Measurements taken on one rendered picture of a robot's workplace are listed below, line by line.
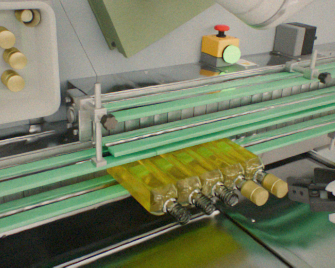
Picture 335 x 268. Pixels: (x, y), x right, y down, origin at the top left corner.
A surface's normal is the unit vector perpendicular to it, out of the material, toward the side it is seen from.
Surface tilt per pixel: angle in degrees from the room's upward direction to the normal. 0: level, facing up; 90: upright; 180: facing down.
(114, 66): 0
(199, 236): 90
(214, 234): 90
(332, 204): 55
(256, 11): 45
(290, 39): 90
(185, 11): 2
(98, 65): 0
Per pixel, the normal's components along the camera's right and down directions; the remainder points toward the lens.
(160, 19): 0.54, 0.39
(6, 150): 0.04, -0.91
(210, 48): -0.83, 0.19
